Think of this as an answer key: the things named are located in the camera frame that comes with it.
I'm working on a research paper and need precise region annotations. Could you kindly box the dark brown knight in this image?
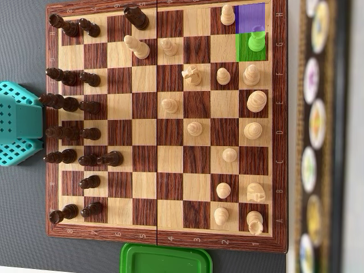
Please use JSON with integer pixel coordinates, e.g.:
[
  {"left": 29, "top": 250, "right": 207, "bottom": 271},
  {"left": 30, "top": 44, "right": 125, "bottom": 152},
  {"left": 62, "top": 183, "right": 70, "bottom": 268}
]
[
  {"left": 96, "top": 150, "right": 124, "bottom": 168},
  {"left": 123, "top": 6, "right": 150, "bottom": 31}
]

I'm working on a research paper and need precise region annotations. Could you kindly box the grey mat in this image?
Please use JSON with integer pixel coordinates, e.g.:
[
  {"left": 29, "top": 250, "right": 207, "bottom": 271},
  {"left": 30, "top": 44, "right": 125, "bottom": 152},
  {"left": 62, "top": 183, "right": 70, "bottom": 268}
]
[{"left": 0, "top": 0, "right": 288, "bottom": 273}]

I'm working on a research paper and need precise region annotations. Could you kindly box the white wooden rook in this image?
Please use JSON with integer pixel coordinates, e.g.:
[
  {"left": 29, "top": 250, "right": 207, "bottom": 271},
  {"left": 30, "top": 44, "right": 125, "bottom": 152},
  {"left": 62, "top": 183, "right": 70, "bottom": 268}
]
[
  {"left": 246, "top": 210, "right": 264, "bottom": 237},
  {"left": 247, "top": 24, "right": 267, "bottom": 52}
]

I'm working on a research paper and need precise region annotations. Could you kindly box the dark brown queen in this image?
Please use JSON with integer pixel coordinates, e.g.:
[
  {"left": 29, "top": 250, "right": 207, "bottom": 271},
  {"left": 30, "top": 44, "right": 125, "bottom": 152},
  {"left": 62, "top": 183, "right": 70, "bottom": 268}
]
[{"left": 44, "top": 126, "right": 81, "bottom": 142}]

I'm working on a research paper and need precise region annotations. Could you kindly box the white wooden pawn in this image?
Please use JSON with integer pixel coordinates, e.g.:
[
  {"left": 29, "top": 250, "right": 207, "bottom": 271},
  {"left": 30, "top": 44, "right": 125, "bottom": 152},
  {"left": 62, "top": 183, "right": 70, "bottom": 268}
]
[
  {"left": 161, "top": 98, "right": 179, "bottom": 114},
  {"left": 159, "top": 38, "right": 179, "bottom": 57},
  {"left": 187, "top": 121, "right": 203, "bottom": 137},
  {"left": 216, "top": 182, "right": 231, "bottom": 200},
  {"left": 220, "top": 3, "right": 236, "bottom": 27},
  {"left": 216, "top": 67, "right": 231, "bottom": 86},
  {"left": 222, "top": 147, "right": 238, "bottom": 164},
  {"left": 213, "top": 206, "right": 230, "bottom": 227}
]

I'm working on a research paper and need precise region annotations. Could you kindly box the dark brown bishop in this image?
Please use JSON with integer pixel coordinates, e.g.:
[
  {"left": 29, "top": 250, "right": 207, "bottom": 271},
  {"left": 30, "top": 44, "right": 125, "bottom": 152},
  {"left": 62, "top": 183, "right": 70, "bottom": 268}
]
[
  {"left": 45, "top": 67, "right": 78, "bottom": 87},
  {"left": 43, "top": 148, "right": 78, "bottom": 165}
]

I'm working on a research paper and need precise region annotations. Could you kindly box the dark box with round pictures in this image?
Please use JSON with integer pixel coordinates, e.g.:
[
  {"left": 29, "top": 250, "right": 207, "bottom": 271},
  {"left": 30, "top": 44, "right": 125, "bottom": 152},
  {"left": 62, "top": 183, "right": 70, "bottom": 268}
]
[{"left": 294, "top": 0, "right": 352, "bottom": 273}]

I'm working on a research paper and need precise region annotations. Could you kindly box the white wooden bishop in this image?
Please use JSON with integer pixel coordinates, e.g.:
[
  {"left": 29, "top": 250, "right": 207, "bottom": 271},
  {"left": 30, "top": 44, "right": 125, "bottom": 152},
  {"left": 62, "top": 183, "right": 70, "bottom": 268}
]
[
  {"left": 123, "top": 35, "right": 151, "bottom": 60},
  {"left": 242, "top": 64, "right": 260, "bottom": 88}
]

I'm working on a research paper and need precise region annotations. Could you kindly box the white wooden knight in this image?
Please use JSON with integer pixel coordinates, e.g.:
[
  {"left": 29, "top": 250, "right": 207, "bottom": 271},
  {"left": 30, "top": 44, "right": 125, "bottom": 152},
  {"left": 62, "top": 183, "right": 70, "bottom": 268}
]
[
  {"left": 181, "top": 64, "right": 202, "bottom": 86},
  {"left": 246, "top": 182, "right": 267, "bottom": 203}
]

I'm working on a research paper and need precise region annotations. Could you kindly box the dark brown rook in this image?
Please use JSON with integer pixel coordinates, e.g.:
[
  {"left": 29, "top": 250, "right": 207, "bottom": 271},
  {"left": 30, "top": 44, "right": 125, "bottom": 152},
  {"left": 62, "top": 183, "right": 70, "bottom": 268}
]
[
  {"left": 48, "top": 13, "right": 80, "bottom": 38},
  {"left": 49, "top": 203, "right": 79, "bottom": 224}
]

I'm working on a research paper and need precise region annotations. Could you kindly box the green plastic container lid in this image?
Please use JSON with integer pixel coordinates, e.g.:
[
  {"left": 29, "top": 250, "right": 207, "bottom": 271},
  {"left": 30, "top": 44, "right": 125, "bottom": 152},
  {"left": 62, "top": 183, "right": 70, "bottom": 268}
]
[{"left": 119, "top": 242, "right": 213, "bottom": 273}]

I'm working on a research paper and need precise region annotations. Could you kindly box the wooden chessboard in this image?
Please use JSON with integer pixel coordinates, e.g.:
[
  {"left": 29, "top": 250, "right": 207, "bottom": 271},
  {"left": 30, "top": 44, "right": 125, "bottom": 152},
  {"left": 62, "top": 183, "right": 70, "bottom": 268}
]
[{"left": 45, "top": 0, "right": 288, "bottom": 254}]

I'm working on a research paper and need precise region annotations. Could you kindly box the white wooden king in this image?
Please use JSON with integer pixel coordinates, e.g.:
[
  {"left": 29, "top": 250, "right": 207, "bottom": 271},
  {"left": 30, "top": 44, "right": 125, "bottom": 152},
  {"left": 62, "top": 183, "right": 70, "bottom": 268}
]
[{"left": 246, "top": 90, "right": 268, "bottom": 113}]

